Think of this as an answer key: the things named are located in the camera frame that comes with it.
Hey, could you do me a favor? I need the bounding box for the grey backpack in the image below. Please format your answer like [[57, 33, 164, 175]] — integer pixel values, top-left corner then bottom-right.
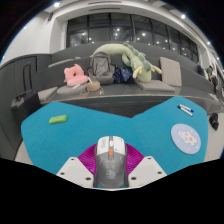
[[87, 51, 116, 85]]

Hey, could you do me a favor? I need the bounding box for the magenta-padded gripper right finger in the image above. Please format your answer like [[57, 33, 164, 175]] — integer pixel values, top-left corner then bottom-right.
[[124, 143, 168, 188]]

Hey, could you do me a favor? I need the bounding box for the dark blue patterned bag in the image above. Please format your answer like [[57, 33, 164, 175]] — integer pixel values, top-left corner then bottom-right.
[[112, 67, 134, 84]]

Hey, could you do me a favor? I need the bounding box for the green dragon plush toy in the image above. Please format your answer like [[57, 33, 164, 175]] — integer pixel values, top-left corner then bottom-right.
[[90, 41, 163, 84]]

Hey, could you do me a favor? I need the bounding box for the grey flat seat cushion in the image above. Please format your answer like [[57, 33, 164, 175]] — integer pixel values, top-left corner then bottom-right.
[[56, 83, 91, 96], [134, 79, 176, 93], [37, 86, 59, 102]]

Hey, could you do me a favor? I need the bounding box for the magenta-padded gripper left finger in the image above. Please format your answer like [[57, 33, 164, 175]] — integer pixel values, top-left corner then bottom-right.
[[55, 143, 99, 189]]

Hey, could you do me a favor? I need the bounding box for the white marker with blue cap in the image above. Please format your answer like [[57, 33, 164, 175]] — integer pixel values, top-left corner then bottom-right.
[[179, 104, 195, 113]]

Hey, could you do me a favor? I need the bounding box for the black suitcase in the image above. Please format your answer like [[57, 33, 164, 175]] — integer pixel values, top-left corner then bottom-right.
[[10, 89, 43, 127]]

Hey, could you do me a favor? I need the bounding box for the grey white computer mouse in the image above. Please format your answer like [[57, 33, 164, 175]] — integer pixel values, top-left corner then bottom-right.
[[92, 135, 130, 190]]

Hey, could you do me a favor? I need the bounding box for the small brown woven basket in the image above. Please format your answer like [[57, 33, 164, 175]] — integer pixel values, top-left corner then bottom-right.
[[86, 79, 102, 93]]

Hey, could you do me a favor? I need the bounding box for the round pale blue mouse pad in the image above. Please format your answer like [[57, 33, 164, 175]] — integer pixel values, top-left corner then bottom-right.
[[170, 123, 202, 155]]

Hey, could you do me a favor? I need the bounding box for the white marker with black cap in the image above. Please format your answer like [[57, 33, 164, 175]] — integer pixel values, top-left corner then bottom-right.
[[177, 105, 194, 117]]

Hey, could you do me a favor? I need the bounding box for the person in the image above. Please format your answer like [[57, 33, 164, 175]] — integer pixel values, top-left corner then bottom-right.
[[205, 64, 219, 89]]

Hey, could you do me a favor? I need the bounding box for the black bag on floor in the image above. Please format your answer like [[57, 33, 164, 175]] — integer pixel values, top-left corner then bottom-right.
[[208, 112, 220, 131]]

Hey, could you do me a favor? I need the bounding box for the beige upright square cushion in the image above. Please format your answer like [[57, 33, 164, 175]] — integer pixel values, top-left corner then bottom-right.
[[158, 56, 183, 88]]

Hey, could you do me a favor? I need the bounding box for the green eraser block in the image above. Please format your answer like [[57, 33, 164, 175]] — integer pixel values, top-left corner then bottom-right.
[[48, 114, 68, 126]]

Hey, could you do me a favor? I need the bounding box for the pink plush cushion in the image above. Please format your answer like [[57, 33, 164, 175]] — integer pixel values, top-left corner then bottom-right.
[[63, 63, 89, 88]]

